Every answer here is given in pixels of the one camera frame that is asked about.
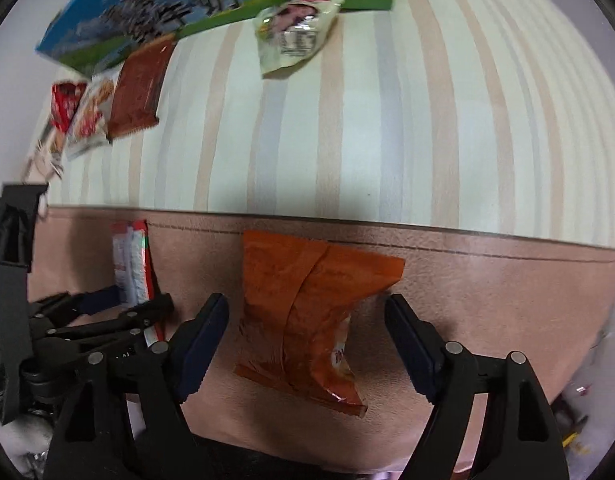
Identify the small red candy packet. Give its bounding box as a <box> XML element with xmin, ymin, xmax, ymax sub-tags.
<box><xmin>50</xmin><ymin>80</ymin><xmax>87</xmax><ymax>133</ymax></box>

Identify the dark red snack packet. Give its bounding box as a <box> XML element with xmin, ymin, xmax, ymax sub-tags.
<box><xmin>107</xmin><ymin>34</ymin><xmax>176</xmax><ymax>142</ymax></box>

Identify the white cream snack packet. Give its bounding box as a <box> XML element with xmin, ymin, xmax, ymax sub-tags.
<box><xmin>253</xmin><ymin>0</ymin><xmax>345</xmax><ymax>76</ymax></box>

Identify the orange brown snack packet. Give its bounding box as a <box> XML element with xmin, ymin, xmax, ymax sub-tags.
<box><xmin>235</xmin><ymin>230</ymin><xmax>405</xmax><ymax>417</ymax></box>

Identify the red white snack packet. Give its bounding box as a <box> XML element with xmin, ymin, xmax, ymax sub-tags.
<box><xmin>110</xmin><ymin>219</ymin><xmax>165</xmax><ymax>346</ymax></box>

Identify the cat print pillow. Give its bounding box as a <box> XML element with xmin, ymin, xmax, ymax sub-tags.
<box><xmin>22</xmin><ymin>120</ymin><xmax>66</xmax><ymax>183</ymax></box>

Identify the white nitz cookie packet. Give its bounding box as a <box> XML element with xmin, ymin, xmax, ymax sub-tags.
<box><xmin>65</xmin><ymin>70</ymin><xmax>120</xmax><ymax>160</ymax></box>

